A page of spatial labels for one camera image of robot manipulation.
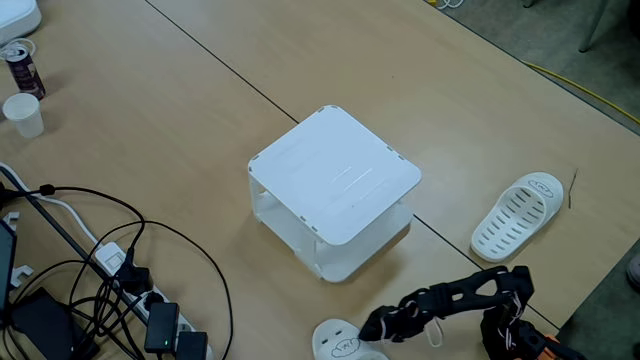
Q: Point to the grey chair leg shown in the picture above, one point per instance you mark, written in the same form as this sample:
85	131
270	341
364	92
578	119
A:
592	30
529	3

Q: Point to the white paper cup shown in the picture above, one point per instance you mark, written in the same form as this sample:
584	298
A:
25	122

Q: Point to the black plug-in charger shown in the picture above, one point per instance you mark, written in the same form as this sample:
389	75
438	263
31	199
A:
134	277

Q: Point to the flat black brick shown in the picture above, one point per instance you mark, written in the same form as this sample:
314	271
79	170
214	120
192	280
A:
45	325

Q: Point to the black power adapter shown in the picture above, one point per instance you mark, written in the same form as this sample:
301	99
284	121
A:
192	347

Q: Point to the white two-tier shoe rack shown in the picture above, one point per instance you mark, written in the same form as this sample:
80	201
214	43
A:
335	175

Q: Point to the black adapter with green light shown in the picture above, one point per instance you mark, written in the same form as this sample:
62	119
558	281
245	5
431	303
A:
161	325

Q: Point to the white power strip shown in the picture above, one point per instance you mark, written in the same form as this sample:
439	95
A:
111	257

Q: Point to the person's shoe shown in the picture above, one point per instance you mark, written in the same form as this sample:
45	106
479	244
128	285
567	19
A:
635	272

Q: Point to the white printed bracket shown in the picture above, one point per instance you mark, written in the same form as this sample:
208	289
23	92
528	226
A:
21	276
11	220

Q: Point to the white slipper with dog drawing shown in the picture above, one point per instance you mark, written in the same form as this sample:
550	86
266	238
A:
556	202
330	340

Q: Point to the purple drink can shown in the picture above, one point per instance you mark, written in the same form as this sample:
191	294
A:
27	77

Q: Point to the white box device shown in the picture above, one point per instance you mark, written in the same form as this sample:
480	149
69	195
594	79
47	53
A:
15	20

